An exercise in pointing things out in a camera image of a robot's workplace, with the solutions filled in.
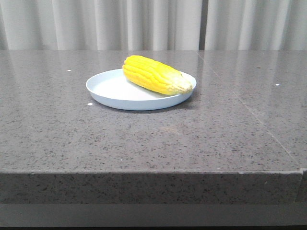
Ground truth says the yellow corn cob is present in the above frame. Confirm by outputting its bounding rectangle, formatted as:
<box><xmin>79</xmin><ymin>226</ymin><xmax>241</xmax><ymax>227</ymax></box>
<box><xmin>122</xmin><ymin>55</ymin><xmax>193</xmax><ymax>96</ymax></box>

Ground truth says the light blue round plate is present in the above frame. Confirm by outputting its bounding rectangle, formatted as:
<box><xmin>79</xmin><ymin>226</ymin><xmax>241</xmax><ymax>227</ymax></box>
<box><xmin>86</xmin><ymin>69</ymin><xmax>192</xmax><ymax>111</ymax></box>

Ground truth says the white curtain right panel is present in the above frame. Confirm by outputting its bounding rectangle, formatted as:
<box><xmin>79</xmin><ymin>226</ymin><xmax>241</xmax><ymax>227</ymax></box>
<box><xmin>204</xmin><ymin>0</ymin><xmax>307</xmax><ymax>50</ymax></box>

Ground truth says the white curtain panel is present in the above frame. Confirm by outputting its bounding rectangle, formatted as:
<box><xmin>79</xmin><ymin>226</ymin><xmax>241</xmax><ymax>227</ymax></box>
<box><xmin>204</xmin><ymin>0</ymin><xmax>307</xmax><ymax>50</ymax></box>
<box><xmin>0</xmin><ymin>0</ymin><xmax>208</xmax><ymax>50</ymax></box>

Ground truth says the white curtain left panel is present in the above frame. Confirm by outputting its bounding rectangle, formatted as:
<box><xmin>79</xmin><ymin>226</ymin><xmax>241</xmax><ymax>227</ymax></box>
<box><xmin>0</xmin><ymin>0</ymin><xmax>208</xmax><ymax>50</ymax></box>

